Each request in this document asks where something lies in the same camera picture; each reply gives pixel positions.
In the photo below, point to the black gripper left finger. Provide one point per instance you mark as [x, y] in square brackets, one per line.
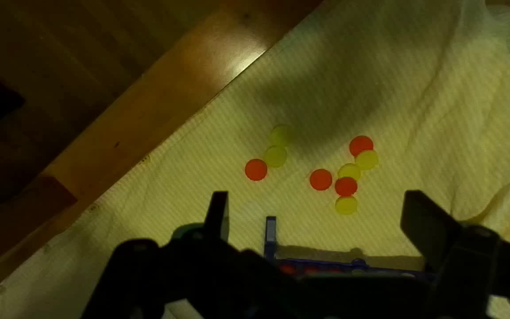
[216, 215]

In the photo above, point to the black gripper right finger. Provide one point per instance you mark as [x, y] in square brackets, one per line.
[429, 227]

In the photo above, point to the blue grid token holder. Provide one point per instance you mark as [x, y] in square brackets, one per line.
[271, 232]

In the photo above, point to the red round plastic token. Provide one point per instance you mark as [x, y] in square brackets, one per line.
[255, 169]
[321, 179]
[345, 186]
[361, 144]

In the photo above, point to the yellow round plastic token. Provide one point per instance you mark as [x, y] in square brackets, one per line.
[345, 206]
[368, 160]
[275, 154]
[349, 170]
[280, 135]

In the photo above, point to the cream striped bedsheet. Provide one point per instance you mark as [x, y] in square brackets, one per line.
[414, 89]

